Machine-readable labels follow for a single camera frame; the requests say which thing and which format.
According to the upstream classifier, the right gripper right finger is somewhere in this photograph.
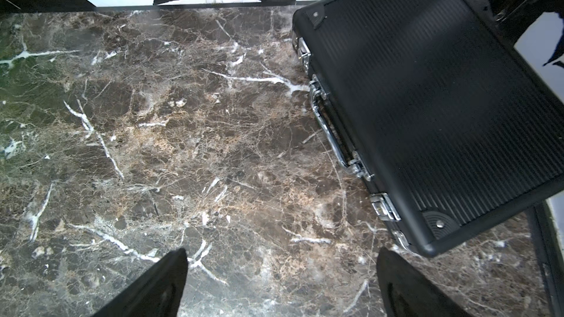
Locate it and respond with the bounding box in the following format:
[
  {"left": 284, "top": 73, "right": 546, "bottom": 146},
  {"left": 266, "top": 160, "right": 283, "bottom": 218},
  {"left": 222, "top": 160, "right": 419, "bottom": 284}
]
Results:
[{"left": 377, "top": 247, "right": 470, "bottom": 316}]

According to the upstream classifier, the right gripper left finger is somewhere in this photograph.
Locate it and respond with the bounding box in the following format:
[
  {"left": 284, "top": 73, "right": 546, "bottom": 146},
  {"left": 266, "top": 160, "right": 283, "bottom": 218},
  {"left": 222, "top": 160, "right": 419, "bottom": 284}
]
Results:
[{"left": 94, "top": 248, "right": 188, "bottom": 317}]

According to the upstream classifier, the black tablet device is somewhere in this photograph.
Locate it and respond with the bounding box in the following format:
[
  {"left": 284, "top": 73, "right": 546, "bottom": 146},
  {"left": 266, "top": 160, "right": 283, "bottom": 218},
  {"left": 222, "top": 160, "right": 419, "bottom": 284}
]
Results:
[{"left": 292, "top": 0, "right": 563, "bottom": 258}]

